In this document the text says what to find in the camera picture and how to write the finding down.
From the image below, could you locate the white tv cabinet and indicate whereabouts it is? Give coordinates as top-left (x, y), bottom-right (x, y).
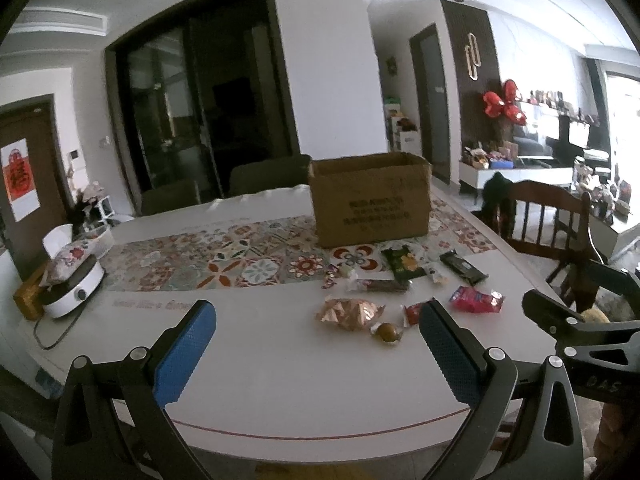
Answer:
top-left (457, 162), bottom-right (573, 200)

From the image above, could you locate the red paper door poster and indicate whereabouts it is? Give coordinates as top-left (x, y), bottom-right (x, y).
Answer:
top-left (1, 139), bottom-right (40, 222)

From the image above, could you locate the patterned tile table runner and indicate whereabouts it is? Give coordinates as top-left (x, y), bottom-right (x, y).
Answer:
top-left (101, 198), bottom-right (496, 292)

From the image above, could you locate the pink snack packet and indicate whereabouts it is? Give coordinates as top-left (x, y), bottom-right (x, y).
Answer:
top-left (449, 286), bottom-right (504, 313)

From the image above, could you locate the brown cardboard box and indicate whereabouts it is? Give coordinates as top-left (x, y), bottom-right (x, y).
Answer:
top-left (308, 152), bottom-right (432, 248)

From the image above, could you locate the rose gold biscuit packet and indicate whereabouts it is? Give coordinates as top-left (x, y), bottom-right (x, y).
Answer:
top-left (316, 298), bottom-right (385, 332)

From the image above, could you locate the wooden chair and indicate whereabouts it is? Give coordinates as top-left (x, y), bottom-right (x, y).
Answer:
top-left (488, 180), bottom-right (602, 312)

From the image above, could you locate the green chip packet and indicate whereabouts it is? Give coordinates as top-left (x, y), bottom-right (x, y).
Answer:
top-left (381, 245), bottom-right (426, 282)

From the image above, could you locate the dark dining chair right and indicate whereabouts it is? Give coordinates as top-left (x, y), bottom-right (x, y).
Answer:
top-left (230, 154), bottom-right (311, 196)

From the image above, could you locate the white basket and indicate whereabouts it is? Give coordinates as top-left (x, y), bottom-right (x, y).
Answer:
top-left (42, 223), bottom-right (115, 259)

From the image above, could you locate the dark long snack bar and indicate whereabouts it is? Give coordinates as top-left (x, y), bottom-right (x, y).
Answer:
top-left (346, 278), bottom-right (411, 294)

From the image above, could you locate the black power cable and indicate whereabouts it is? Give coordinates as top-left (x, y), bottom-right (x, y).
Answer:
top-left (32, 303), bottom-right (87, 351)

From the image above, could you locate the pale green pastry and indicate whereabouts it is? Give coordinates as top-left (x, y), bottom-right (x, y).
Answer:
top-left (338, 266), bottom-right (358, 280)

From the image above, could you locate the black cloth on chair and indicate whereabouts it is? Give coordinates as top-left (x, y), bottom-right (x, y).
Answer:
top-left (480, 172), bottom-right (513, 228)

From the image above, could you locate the small clear wrapped snack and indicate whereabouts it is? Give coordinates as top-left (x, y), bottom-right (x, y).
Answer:
top-left (424, 266), bottom-right (448, 285)

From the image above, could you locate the dark dining chair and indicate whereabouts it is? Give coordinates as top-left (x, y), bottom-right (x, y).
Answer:
top-left (141, 179), bottom-right (201, 216)
top-left (230, 154), bottom-right (311, 196)

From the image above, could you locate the black snack bar packet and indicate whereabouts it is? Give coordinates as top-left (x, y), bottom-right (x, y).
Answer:
top-left (439, 249), bottom-right (488, 286)

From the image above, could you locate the brown round candy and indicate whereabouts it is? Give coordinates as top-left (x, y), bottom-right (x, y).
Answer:
top-left (370, 322), bottom-right (404, 346)

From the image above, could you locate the floral fabric pouch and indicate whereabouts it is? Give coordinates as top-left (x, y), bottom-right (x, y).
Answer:
top-left (40, 240), bottom-right (96, 287)

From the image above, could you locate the white round appliance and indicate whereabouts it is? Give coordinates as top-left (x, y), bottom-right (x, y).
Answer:
top-left (38, 255), bottom-right (105, 318)

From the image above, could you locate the red balloon decoration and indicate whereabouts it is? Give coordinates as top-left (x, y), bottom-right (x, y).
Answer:
top-left (483, 79), bottom-right (527, 126)

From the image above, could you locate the red small snack packet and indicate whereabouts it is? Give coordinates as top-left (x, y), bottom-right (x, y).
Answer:
top-left (402, 301), bottom-right (428, 328)

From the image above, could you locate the dark dining chair left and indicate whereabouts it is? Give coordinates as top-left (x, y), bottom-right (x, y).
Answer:
top-left (141, 179), bottom-right (201, 216)

